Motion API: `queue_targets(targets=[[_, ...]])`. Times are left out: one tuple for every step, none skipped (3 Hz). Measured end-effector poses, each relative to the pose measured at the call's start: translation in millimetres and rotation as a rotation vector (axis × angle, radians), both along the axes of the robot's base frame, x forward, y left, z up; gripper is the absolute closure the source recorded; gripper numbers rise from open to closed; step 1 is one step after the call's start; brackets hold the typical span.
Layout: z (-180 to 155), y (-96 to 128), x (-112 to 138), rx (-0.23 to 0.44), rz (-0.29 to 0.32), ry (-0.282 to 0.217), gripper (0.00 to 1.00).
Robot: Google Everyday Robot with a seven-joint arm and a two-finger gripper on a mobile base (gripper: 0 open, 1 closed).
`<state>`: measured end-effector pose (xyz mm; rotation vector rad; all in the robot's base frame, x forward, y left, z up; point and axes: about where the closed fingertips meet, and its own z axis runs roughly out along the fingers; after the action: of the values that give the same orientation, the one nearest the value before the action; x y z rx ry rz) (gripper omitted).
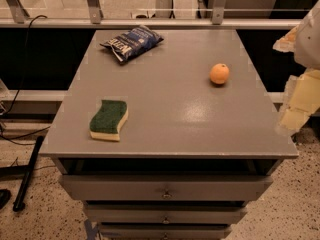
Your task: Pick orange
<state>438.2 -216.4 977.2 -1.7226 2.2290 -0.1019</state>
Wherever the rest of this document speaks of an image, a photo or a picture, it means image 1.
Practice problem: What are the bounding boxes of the grey drawer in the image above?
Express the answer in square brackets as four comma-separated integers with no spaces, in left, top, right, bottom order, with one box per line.
[59,175,273,201]
[84,204,247,224]
[99,224,231,240]

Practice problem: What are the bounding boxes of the metal railing frame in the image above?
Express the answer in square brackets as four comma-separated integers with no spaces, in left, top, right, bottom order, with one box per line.
[0,0,304,30]

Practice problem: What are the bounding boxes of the blue chip bag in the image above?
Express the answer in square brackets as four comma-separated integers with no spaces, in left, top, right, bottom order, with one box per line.
[101,25,164,64]

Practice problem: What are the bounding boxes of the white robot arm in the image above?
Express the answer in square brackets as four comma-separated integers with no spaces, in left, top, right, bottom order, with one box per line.
[273,1,320,136]

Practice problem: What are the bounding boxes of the grey drawer cabinet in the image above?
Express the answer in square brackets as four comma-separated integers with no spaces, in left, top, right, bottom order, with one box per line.
[38,29,300,240]

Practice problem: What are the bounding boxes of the green yellow sponge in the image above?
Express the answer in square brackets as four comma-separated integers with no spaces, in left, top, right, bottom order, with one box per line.
[89,100,128,141]

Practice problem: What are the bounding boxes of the middle grey drawer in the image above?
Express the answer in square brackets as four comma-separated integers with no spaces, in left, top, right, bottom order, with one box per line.
[84,204,247,224]

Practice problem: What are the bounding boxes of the bottom grey drawer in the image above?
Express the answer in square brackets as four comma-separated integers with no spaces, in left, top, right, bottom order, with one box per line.
[99,224,231,240]

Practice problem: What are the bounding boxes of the top grey drawer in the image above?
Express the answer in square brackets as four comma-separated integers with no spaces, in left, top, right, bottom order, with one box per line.
[59,175,273,201]

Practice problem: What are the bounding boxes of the black cable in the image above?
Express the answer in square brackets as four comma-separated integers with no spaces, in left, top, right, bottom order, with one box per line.
[0,14,52,146]

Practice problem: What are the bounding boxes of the orange fruit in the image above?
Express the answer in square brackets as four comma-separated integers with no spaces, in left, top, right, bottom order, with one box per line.
[209,63,230,85]

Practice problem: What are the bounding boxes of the black floor stand leg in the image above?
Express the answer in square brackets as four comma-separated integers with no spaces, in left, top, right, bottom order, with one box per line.
[13,136,44,212]

